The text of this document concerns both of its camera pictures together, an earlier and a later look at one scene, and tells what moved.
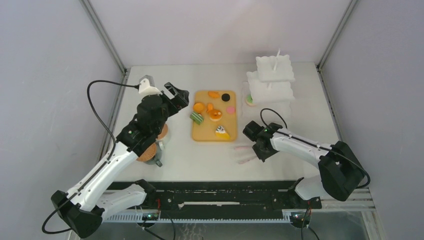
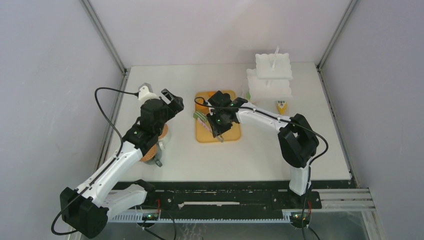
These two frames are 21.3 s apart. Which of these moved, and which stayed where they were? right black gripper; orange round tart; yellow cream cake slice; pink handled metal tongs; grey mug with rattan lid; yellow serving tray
Moved: pink handled metal tongs; right black gripper; yellow cream cake slice; orange round tart
Stayed: grey mug with rattan lid; yellow serving tray
